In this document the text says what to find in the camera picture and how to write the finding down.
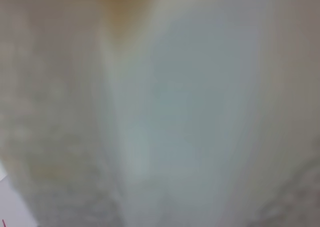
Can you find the drink bottle with red label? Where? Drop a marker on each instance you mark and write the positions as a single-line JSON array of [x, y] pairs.
[[160, 113]]

